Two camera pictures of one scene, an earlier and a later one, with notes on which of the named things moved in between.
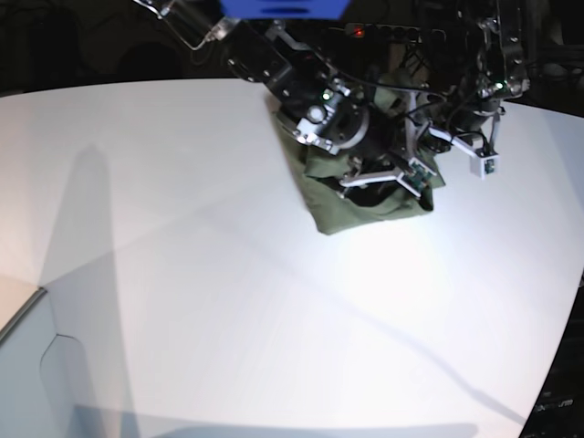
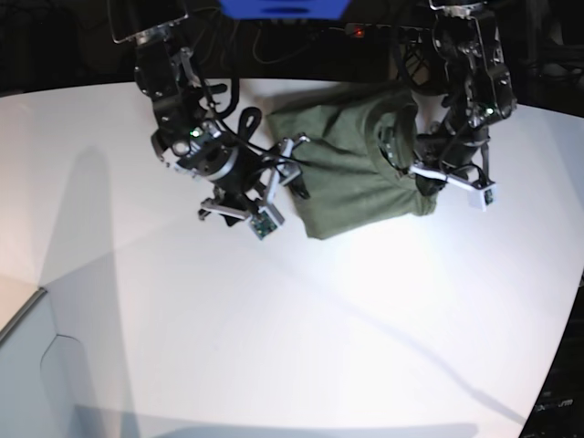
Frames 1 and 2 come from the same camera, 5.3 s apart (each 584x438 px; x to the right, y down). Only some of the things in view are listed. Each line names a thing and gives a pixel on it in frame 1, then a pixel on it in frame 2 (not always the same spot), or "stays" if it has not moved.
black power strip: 395,32 stays
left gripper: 391,140 -> 244,181
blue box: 284,9 stays
